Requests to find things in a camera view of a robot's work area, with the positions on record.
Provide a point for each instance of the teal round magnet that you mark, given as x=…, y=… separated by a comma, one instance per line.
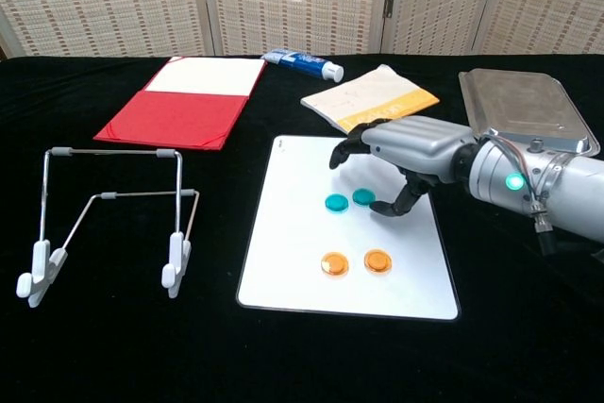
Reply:
x=363, y=196
x=336, y=202

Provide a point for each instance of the metal screen hinge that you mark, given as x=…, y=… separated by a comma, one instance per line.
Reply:
x=388, y=5

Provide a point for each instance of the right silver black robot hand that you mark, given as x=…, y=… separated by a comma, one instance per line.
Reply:
x=415, y=143

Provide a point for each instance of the black tablecloth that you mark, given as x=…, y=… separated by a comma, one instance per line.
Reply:
x=118, y=351

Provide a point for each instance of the white yellow notebook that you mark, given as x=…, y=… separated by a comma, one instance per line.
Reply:
x=368, y=96

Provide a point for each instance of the stainless steel tray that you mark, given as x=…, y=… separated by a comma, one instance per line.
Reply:
x=514, y=101

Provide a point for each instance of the white rectangular board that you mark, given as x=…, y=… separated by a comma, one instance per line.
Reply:
x=292, y=242

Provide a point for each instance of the orange round magnet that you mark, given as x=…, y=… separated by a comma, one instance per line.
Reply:
x=378, y=261
x=335, y=263

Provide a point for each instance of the blue white toothpaste tube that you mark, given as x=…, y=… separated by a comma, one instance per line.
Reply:
x=302, y=63

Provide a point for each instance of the open red folder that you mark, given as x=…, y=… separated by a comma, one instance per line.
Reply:
x=174, y=120

